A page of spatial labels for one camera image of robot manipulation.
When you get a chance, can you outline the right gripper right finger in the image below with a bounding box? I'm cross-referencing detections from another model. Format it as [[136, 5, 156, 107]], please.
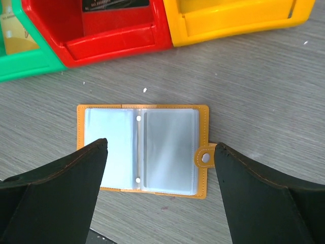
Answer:
[[214, 142, 324, 243]]

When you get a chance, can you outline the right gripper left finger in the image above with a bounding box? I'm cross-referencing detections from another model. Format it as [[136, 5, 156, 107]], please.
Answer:
[[1, 138, 108, 243]]

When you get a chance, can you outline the yellow leather card holder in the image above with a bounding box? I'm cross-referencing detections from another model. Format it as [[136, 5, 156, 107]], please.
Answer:
[[77, 104, 215, 199]]

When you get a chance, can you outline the gold card in green bin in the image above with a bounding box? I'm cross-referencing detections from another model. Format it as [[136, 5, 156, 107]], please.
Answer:
[[1, 13, 39, 55]]

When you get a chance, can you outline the black card in red bin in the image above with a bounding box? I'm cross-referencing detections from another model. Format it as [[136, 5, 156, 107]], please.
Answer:
[[82, 0, 149, 12]]

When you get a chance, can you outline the green plastic bin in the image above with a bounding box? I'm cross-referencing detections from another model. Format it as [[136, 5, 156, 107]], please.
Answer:
[[1, 1, 67, 82]]

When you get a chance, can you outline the red plastic bin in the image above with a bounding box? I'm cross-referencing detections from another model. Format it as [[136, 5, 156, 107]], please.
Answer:
[[22, 1, 173, 68]]

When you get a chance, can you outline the yellow plastic bin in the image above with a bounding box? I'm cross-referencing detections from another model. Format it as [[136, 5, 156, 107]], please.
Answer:
[[164, 0, 315, 47]]

